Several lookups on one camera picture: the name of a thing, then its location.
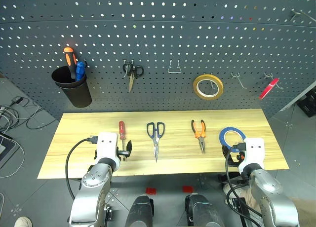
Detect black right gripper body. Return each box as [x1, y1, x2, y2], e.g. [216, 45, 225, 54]
[234, 151, 245, 165]

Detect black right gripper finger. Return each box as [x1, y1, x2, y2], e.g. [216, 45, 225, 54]
[221, 145, 236, 167]

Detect dark grey metal pegboard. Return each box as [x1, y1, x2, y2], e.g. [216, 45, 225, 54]
[0, 0, 316, 121]

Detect blue tape roll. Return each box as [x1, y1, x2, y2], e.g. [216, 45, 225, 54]
[219, 127, 247, 153]

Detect khaki trouser leg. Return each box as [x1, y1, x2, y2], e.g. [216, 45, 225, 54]
[236, 187, 263, 214]

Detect dark rounded robot leg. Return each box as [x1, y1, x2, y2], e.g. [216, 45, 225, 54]
[124, 194, 155, 227]
[185, 192, 225, 227]

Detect black plastic cup holder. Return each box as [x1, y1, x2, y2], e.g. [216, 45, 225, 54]
[51, 66, 93, 109]

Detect yellow tape roll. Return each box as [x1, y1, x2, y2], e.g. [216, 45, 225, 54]
[193, 74, 225, 101]

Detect red tape roll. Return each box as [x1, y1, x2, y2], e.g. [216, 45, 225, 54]
[258, 77, 280, 100]

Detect single metal peg hook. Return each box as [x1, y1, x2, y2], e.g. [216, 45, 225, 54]
[263, 72, 284, 91]
[231, 72, 246, 89]
[204, 72, 217, 89]

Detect double prong metal peg hook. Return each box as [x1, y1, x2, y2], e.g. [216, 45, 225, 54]
[123, 59, 135, 76]

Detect grey metal beam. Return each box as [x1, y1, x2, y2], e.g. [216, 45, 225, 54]
[279, 79, 316, 112]

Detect black plastic crate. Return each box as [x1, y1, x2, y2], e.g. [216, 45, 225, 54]
[296, 87, 316, 118]

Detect grey flat device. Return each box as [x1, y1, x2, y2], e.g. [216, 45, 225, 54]
[0, 131, 20, 169]

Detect beige shoe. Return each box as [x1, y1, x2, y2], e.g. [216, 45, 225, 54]
[14, 216, 33, 227]

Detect orange and black screwdriver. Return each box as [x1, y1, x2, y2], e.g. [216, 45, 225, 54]
[63, 47, 78, 80]

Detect long metal peg hook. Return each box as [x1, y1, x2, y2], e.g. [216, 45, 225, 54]
[289, 8, 316, 24]

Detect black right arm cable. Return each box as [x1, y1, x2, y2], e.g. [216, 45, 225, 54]
[224, 142, 263, 227]

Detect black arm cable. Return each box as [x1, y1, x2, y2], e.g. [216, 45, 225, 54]
[224, 142, 263, 227]
[64, 135, 100, 201]

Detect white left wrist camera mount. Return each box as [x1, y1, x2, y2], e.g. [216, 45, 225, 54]
[95, 132, 121, 169]

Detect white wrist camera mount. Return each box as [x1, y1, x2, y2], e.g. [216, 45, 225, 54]
[238, 138, 265, 174]
[95, 132, 121, 169]

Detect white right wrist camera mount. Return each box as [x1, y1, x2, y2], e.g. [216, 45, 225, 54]
[238, 138, 265, 174]

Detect red handled screwdriver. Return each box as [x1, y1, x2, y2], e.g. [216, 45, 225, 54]
[118, 120, 127, 162]

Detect black handled scissors on table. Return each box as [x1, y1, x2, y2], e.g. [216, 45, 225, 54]
[146, 121, 165, 163]

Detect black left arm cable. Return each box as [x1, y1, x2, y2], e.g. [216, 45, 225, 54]
[64, 135, 100, 201]

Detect orange handled needle nose pliers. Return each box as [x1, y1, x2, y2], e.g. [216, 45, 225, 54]
[191, 119, 207, 154]

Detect black floor cable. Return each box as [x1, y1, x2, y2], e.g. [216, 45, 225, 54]
[25, 105, 58, 130]

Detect blue handled screwdriver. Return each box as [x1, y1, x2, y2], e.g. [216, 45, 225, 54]
[75, 61, 86, 81]

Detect wire loop peg hook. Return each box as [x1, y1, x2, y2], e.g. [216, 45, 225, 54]
[167, 60, 182, 75]

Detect white floor cable bundle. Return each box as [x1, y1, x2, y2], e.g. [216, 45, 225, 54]
[0, 100, 41, 139]

